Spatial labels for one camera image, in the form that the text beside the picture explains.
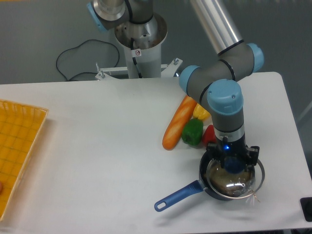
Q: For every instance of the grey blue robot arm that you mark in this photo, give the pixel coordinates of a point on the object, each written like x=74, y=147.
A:
x=215, y=88

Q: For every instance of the black object at edge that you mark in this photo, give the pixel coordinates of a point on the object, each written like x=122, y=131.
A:
x=306, y=205

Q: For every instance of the glass pot lid blue knob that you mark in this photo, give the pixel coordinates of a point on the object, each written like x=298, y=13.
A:
x=234, y=167

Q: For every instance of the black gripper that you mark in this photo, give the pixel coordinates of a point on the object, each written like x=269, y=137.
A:
x=222, y=150

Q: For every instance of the bagged bread slice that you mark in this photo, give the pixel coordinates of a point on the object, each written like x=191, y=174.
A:
x=233, y=186

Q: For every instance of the blue saucepan with handle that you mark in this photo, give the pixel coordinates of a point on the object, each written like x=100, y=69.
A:
x=193, y=188

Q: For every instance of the yellow bell pepper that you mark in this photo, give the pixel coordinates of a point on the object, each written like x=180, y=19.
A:
x=200, y=113

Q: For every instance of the green bell pepper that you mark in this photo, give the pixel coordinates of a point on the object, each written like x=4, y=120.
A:
x=192, y=132

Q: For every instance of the red bell pepper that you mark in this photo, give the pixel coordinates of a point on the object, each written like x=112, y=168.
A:
x=208, y=136

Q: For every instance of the yellow woven basket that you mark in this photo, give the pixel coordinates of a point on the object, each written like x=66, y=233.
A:
x=20, y=126

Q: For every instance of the orange baguette loaf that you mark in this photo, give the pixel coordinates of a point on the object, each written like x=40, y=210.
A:
x=174, y=130

